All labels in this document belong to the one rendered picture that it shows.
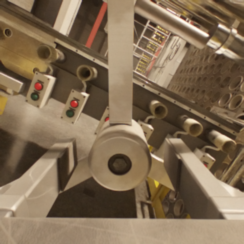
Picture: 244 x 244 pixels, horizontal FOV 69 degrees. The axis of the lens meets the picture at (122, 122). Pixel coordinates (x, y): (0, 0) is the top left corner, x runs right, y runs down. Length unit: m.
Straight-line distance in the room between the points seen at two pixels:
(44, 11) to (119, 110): 1.05
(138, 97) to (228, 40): 0.58
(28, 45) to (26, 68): 0.11
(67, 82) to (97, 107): 0.19
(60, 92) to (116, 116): 0.80
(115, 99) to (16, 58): 0.94
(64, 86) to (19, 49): 0.28
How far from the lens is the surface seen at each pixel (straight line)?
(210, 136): 0.99
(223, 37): 1.20
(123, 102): 0.15
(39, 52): 0.82
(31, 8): 1.17
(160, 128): 0.95
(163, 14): 1.14
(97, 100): 0.91
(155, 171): 0.18
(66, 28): 7.98
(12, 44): 1.08
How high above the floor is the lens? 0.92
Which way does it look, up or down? 13 degrees down
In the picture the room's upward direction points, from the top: 28 degrees clockwise
